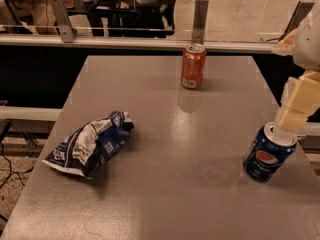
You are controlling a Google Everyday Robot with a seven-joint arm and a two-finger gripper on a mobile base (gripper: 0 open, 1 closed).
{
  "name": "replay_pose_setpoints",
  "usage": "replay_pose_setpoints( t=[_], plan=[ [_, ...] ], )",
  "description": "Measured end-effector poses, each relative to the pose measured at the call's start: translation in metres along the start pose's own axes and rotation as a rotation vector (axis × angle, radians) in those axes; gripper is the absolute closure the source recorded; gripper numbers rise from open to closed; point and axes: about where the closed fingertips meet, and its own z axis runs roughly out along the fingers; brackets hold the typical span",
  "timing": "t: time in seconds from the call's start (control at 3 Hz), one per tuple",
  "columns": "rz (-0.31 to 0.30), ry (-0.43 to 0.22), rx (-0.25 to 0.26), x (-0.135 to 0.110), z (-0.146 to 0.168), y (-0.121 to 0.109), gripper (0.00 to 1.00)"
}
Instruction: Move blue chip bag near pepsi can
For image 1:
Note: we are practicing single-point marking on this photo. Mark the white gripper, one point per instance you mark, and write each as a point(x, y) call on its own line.
point(308, 45)

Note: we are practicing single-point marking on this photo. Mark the blue chip bag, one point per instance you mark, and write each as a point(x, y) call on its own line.
point(91, 145)

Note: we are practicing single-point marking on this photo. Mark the blue pepsi can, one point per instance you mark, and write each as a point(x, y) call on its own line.
point(269, 150)

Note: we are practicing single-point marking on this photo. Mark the orange soda can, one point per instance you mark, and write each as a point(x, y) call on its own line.
point(193, 61)

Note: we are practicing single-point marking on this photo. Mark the metal railing with glass panel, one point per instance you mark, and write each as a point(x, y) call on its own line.
point(227, 26)

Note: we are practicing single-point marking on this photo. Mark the dark background desk and chair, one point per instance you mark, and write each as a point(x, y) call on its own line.
point(128, 18)

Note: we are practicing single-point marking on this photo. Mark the grey side shelf left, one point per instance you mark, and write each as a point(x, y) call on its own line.
point(30, 119)

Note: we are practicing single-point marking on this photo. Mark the right metal railing bracket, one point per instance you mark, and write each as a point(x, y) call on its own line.
point(300, 12)

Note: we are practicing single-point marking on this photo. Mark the metal railing bracket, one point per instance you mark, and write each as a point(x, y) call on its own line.
point(199, 20)
point(66, 31)
point(300, 12)

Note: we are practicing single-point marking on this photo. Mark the middle metal railing bracket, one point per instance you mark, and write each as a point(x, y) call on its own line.
point(199, 20)

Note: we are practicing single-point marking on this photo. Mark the left metal railing bracket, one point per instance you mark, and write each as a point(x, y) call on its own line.
point(66, 31)

